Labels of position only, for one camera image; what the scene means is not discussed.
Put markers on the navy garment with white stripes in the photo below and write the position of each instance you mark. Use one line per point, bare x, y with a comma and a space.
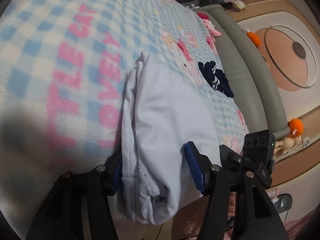
217, 80

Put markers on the blue checked printed blanket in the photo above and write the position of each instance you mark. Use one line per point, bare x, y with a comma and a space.
50, 42

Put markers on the cream plush toy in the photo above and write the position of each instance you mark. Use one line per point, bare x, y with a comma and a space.
238, 4

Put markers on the pink plush toy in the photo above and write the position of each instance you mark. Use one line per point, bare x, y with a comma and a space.
211, 27

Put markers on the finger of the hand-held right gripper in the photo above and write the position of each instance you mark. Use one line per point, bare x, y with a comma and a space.
230, 157

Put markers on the grey rounded device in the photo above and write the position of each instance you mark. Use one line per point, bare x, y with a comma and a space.
282, 202

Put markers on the grey padded bed headboard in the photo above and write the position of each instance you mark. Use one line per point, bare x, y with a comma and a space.
247, 80

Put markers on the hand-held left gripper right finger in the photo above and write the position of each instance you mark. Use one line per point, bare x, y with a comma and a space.
193, 171

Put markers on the beige doll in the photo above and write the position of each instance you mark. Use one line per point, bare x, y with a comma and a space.
290, 142

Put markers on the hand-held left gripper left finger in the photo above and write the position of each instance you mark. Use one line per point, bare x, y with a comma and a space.
117, 178

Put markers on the orange carrot plush toy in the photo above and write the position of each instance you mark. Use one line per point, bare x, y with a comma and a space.
253, 37

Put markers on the orange round plush toy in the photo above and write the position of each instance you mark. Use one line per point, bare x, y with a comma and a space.
296, 127

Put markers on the white wall plug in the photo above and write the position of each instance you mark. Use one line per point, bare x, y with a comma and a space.
305, 141

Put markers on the round glass wall lamp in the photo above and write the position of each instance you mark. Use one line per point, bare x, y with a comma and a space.
287, 55

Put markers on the red plush toy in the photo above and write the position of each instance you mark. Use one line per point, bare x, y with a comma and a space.
202, 15

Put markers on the white shirt with navy trim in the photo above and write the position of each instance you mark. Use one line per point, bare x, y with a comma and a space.
165, 120

